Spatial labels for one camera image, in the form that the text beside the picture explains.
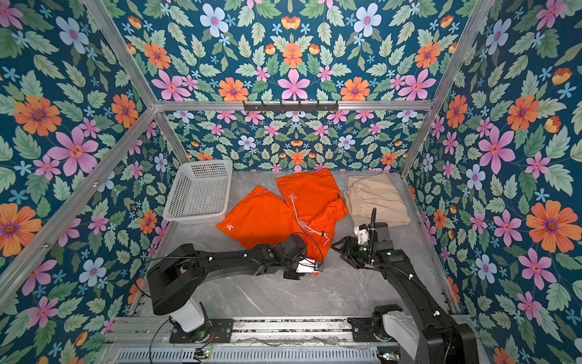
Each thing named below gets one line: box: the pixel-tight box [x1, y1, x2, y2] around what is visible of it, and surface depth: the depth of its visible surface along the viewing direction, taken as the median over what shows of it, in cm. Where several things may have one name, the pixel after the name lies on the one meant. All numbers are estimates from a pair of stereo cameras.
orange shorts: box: [215, 168, 350, 263], surface depth 104 cm
